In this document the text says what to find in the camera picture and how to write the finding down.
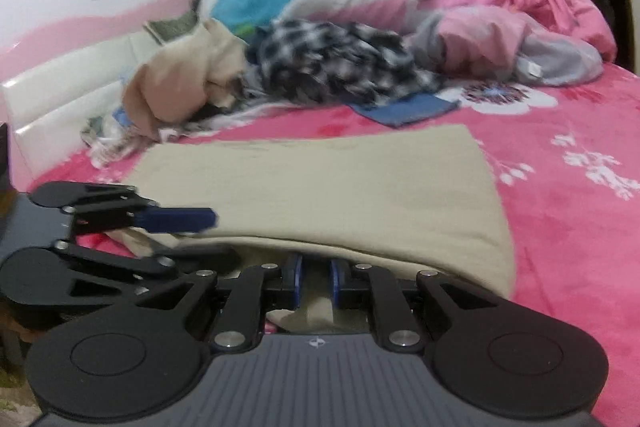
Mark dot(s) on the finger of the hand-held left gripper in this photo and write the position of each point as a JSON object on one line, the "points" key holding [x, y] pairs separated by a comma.
{"points": [[150, 269], [185, 219]]}

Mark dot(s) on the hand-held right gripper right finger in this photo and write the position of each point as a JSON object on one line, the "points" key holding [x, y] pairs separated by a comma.
{"points": [[336, 279]]}

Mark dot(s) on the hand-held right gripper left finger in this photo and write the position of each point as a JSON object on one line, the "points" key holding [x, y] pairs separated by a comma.
{"points": [[297, 277]]}

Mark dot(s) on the khaki pants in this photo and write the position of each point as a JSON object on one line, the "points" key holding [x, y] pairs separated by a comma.
{"points": [[325, 187]]}

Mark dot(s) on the grey white patterned cloth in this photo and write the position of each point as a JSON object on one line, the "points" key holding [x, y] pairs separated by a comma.
{"points": [[107, 142]]}

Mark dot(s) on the white padded headboard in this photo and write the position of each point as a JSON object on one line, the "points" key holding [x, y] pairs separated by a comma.
{"points": [[65, 92]]}

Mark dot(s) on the beige hoodie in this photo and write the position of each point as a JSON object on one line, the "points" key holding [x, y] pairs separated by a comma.
{"points": [[170, 82]]}

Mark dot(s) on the blue denim garment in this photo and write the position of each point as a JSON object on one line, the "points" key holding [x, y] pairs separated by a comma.
{"points": [[405, 109]]}

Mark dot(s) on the green patterned pillow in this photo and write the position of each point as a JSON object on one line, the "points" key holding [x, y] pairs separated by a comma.
{"points": [[172, 27]]}

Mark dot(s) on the plaid shirt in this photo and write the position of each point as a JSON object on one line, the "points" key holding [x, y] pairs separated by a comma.
{"points": [[325, 57]]}

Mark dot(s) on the pink floral blanket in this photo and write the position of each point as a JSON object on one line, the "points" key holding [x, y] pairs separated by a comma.
{"points": [[575, 232]]}

